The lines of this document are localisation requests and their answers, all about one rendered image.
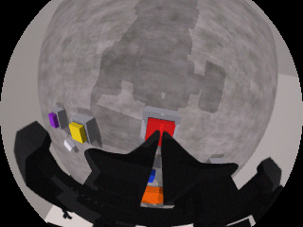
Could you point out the red button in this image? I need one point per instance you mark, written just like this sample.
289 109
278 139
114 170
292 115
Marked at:
155 118

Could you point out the blue button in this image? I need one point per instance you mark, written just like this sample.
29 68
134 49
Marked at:
155 170

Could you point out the yellow button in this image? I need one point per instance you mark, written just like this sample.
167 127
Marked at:
83 128

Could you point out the purple button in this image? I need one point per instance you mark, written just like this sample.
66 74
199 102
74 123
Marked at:
57 118

